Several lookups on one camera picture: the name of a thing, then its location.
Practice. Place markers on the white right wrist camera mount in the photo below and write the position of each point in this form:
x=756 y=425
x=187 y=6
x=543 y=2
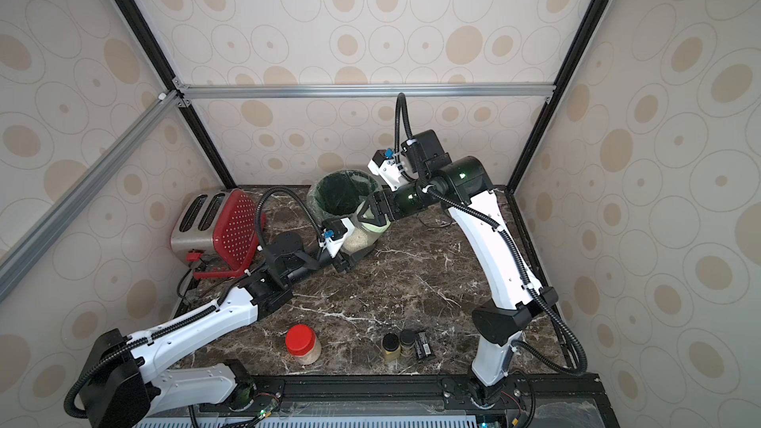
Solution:
x=388 y=166

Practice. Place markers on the black trash bin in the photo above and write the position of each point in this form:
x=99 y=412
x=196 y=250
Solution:
x=345 y=202

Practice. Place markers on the red polka dot toaster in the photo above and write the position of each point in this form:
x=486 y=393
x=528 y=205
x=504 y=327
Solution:
x=216 y=234

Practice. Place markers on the aluminium frame rail left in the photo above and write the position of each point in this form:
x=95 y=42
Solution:
x=17 y=263

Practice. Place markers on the dark spice jar black lid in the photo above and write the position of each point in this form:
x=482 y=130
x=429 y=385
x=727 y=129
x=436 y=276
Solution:
x=407 y=343

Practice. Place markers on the aluminium frame rail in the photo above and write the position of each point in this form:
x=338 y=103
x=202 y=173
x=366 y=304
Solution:
x=17 y=263
x=357 y=91

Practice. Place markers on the aluminium frame rail back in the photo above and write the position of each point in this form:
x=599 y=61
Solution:
x=357 y=91

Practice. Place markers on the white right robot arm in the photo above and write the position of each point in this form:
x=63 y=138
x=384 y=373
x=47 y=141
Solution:
x=419 y=174

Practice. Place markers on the light green jar lid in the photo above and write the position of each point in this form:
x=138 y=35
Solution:
x=371 y=218

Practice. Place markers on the yellow spice jar black lid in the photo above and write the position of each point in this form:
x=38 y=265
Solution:
x=391 y=348

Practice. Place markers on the small black box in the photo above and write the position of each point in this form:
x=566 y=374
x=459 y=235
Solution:
x=422 y=346

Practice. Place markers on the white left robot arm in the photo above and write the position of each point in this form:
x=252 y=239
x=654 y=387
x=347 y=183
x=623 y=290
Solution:
x=127 y=378

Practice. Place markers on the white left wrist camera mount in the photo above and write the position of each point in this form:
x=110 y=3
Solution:
x=335 y=233

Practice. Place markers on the clear oatmeal jar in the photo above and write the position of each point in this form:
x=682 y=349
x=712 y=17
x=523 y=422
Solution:
x=363 y=237

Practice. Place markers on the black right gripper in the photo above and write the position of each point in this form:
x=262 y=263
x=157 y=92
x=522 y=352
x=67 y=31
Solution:
x=380 y=207

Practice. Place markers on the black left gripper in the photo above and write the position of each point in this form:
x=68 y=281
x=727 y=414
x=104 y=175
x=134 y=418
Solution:
x=341 y=262

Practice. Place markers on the red lid oatmeal jar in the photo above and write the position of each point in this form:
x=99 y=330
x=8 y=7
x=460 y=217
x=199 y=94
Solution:
x=303 y=344

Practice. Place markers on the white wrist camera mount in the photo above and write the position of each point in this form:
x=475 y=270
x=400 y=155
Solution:
x=388 y=166
x=335 y=233

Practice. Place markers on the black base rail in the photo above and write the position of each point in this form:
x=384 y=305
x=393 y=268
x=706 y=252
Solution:
x=517 y=393

